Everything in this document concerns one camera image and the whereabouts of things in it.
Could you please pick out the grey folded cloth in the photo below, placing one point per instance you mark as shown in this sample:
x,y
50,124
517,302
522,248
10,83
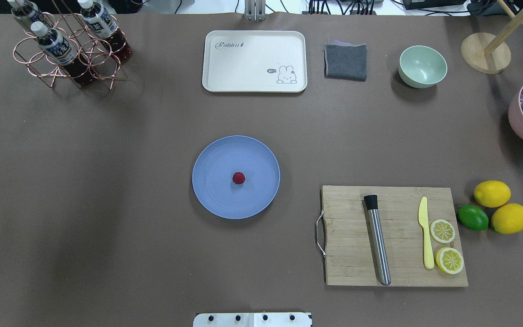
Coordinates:
x,y
346,60

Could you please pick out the wooden cutting board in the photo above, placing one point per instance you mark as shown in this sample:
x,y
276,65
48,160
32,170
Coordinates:
x,y
349,259

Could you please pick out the lemon half lower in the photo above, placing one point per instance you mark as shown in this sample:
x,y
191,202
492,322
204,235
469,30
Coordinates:
x,y
449,260

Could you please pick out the green lime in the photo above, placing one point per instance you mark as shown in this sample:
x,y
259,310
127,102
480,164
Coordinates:
x,y
473,217

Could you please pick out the lemon half upper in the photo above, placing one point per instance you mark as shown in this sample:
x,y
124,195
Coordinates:
x,y
442,231

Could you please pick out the blue plate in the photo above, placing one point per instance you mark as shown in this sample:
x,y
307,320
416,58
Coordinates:
x,y
215,166

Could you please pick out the cream rabbit tray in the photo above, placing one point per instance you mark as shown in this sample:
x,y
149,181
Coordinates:
x,y
254,61

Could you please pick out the mint green bowl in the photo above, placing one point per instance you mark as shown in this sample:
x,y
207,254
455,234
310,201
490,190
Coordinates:
x,y
422,67

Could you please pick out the lemon half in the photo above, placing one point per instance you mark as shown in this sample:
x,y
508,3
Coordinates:
x,y
442,231
449,260

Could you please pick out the drink bottle white cap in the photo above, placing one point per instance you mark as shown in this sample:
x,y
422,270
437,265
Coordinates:
x,y
53,43

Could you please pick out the wooden cup stand base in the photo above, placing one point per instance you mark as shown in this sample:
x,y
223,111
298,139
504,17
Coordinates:
x,y
483,52

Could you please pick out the red strawberry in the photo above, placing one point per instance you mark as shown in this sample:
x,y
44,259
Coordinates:
x,y
238,178

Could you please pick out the copper wire bottle rack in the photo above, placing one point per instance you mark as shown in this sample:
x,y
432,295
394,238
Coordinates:
x,y
94,56

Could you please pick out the steel muddler black tip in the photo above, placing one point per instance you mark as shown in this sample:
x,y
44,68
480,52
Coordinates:
x,y
380,257

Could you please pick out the yellow plastic knife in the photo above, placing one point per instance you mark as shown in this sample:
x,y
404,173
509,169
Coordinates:
x,y
423,220

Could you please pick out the yellow lemon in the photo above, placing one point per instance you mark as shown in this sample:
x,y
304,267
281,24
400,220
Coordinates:
x,y
508,219
492,193

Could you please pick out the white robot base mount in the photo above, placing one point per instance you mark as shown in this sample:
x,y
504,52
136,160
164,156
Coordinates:
x,y
253,319

